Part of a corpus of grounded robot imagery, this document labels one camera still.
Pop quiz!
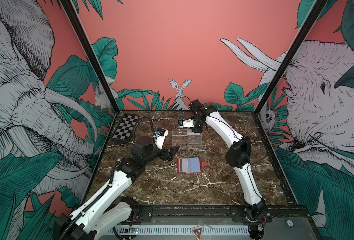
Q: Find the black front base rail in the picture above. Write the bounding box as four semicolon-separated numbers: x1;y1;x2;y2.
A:
134;205;311;225

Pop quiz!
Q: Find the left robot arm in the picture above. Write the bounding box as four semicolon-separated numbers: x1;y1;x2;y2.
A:
52;127;179;240

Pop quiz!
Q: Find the red warning triangle sticker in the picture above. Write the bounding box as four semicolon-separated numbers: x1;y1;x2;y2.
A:
192;227;203;240

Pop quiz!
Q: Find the black corner frame post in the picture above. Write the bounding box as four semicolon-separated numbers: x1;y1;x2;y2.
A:
60;0;120;114
254;0;328;115

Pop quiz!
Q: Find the black corner frame post right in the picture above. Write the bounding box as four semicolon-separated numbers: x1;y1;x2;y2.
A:
254;0;328;115

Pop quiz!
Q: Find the magnetic stripe card in holder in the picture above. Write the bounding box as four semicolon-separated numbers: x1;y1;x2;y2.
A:
179;158;189;174

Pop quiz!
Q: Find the clear acrylic card display rack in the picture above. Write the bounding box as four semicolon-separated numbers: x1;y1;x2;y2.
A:
172;128;203;151

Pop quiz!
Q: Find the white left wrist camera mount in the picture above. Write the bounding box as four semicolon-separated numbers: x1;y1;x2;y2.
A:
154;128;169;149

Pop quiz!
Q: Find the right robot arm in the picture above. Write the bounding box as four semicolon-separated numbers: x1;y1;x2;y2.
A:
189;100;267;223

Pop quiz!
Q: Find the red leather card holder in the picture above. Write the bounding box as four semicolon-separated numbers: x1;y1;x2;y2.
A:
177;158;210;174

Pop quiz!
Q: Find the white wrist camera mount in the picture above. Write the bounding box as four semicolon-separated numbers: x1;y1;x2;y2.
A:
178;119;194;128
154;128;169;149

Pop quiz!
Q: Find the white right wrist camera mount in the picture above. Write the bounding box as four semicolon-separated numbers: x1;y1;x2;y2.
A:
178;119;194;128

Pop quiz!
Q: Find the folded black chess board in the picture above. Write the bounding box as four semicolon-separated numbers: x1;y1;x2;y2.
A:
112;114;140;144

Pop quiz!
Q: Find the black corner frame post left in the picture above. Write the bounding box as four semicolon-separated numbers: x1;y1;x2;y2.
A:
60;0;120;114

